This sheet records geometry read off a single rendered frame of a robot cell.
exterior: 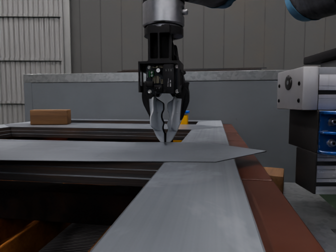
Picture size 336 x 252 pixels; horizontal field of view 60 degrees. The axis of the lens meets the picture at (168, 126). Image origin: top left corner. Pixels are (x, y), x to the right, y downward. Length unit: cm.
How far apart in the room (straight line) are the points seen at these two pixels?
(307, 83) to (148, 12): 35
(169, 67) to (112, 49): 281
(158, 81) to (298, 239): 35
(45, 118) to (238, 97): 75
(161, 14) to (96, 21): 287
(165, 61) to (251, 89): 82
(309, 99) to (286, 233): 46
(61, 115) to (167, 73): 61
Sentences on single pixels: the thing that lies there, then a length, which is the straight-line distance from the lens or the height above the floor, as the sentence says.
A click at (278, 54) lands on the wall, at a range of 347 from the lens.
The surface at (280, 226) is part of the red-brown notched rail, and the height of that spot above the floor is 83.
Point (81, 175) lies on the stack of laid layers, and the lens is 40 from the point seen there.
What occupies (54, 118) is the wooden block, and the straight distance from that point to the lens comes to 104.
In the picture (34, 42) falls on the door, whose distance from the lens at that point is 347.
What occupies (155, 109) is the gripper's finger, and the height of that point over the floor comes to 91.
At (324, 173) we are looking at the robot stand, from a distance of 71.
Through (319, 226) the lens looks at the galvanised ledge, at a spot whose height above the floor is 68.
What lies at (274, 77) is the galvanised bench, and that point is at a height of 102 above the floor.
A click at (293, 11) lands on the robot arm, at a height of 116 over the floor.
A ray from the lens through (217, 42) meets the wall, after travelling 331.
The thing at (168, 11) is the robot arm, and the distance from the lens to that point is 53.
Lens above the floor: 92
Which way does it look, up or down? 5 degrees down
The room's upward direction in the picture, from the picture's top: straight up
